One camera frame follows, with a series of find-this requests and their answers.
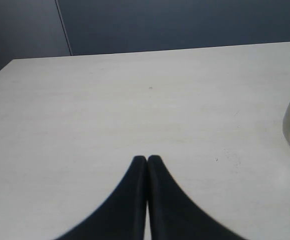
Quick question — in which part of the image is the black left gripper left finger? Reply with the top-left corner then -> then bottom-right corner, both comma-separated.
58,155 -> 147,240

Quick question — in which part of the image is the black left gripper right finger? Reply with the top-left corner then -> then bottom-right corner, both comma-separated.
147,155 -> 243,240

